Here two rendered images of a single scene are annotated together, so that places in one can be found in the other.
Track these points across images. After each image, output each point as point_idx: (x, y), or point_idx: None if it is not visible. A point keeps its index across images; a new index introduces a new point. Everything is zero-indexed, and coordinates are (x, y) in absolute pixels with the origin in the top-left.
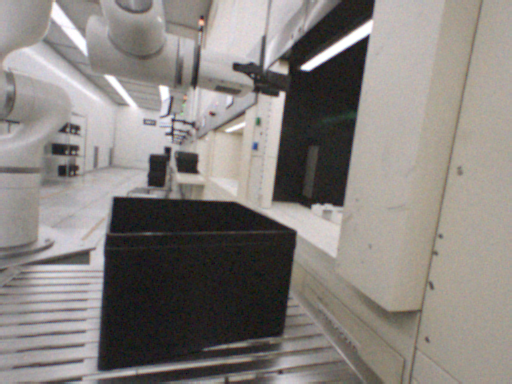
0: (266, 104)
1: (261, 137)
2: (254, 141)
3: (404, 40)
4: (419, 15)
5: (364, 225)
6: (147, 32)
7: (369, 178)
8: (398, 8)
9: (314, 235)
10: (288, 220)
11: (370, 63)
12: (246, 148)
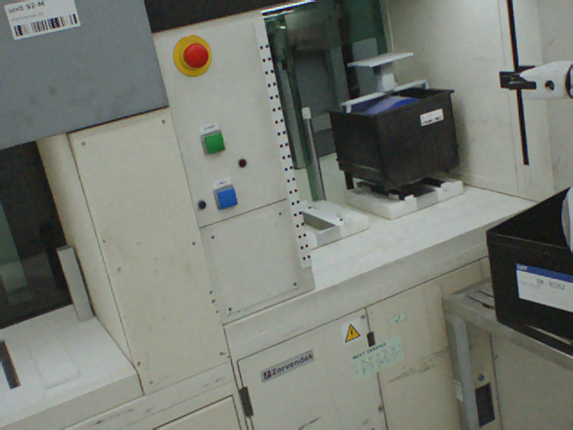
0: (238, 100)
1: (245, 171)
2: (200, 192)
3: (567, 38)
4: (572, 26)
5: (570, 157)
6: None
7: (566, 127)
8: (558, 17)
9: (447, 230)
10: (386, 254)
11: (545, 50)
12: (152, 226)
